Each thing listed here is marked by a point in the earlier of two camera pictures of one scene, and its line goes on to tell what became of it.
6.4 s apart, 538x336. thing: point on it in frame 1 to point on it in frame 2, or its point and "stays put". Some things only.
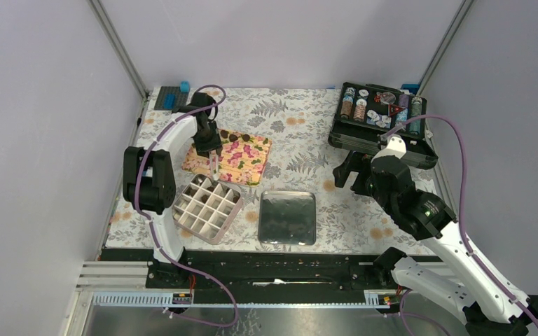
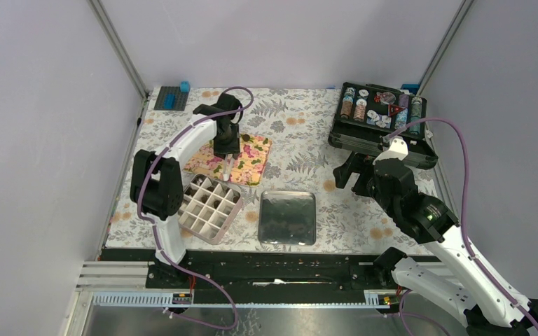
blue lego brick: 184,87 stays put
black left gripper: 214,143 to 231,148
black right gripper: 356,162 stays put
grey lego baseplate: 181,98 stays put
